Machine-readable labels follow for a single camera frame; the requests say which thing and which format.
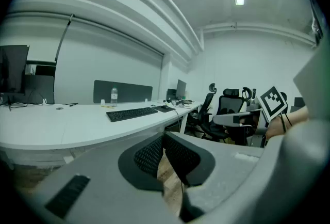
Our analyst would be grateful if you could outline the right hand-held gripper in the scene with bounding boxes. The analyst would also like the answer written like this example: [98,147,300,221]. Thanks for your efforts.
[212,85,289,148]

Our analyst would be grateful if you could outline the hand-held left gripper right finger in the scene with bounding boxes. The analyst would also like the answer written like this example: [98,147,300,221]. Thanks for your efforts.
[163,131,266,224]

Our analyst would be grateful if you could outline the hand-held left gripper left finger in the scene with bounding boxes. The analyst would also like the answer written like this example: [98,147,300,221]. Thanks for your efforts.
[25,131,184,224]

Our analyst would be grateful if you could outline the black keyboard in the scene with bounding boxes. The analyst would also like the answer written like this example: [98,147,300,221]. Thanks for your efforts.
[106,107,159,123]

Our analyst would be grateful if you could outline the person's right forearm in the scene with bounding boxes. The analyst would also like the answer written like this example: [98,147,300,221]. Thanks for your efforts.
[267,105,310,141]

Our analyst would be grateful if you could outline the small dark monitor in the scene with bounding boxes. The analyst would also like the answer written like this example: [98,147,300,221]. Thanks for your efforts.
[176,79,187,100]

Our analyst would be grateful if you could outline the black mouse pad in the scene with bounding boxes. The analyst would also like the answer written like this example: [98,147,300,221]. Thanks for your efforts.
[154,105,176,113]

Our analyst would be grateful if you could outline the clear plastic water bottle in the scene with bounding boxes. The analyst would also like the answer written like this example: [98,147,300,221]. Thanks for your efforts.
[110,86,119,107]

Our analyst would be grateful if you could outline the long grey divider panel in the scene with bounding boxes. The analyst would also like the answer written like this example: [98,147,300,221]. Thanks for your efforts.
[93,79,153,104]

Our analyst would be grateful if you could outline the short grey divider panel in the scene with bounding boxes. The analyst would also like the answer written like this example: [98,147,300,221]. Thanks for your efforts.
[25,74,55,104]

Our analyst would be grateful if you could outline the large black monitor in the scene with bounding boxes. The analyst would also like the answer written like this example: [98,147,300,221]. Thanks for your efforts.
[0,44,30,111]

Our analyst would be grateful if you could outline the tangle of black cables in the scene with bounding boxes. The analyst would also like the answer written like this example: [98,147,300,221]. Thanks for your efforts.
[166,98,202,110]

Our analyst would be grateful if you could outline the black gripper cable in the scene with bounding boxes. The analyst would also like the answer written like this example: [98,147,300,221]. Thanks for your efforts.
[279,113,292,131]

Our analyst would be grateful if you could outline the thin black wall strip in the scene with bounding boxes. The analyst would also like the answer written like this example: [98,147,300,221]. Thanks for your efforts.
[55,13,75,63]

